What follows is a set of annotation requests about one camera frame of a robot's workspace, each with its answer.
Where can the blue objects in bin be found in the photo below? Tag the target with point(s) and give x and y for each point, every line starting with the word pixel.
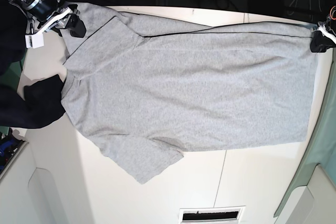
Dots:
pixel 9 145

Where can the dark navy cloth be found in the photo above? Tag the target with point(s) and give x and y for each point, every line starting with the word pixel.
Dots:
pixel 41 103

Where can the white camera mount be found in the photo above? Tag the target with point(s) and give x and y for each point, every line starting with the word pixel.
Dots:
pixel 34 37
pixel 325 28

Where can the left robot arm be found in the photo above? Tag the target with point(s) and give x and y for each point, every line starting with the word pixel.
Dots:
pixel 327 13

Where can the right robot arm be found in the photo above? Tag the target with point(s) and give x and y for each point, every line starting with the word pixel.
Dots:
pixel 18 4

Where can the white vent slot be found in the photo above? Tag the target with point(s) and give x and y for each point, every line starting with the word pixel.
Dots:
pixel 211 215

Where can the grey t-shirt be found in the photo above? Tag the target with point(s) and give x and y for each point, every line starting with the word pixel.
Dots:
pixel 147 89

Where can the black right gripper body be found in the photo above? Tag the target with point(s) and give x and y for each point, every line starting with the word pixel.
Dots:
pixel 42 10

